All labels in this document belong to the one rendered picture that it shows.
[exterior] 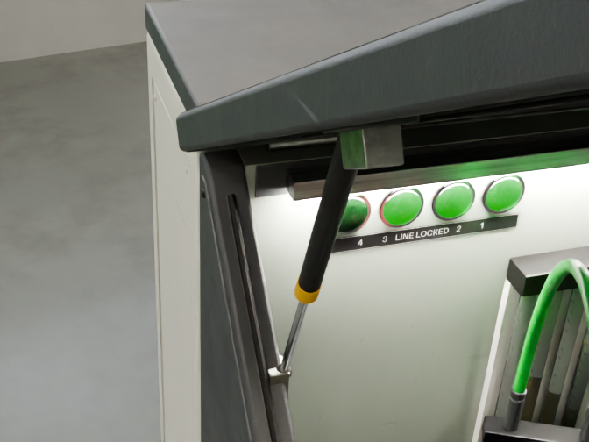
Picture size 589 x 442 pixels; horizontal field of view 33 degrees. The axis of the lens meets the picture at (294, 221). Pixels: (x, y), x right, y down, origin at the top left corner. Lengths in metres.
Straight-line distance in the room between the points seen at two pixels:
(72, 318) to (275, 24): 2.07
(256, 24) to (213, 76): 0.15
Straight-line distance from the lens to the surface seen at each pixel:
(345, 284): 1.07
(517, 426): 1.20
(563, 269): 0.97
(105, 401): 2.81
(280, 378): 0.91
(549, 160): 1.06
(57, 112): 4.30
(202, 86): 0.99
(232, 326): 0.92
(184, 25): 1.13
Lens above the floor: 1.92
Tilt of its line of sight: 33 degrees down
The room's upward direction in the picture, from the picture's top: 3 degrees clockwise
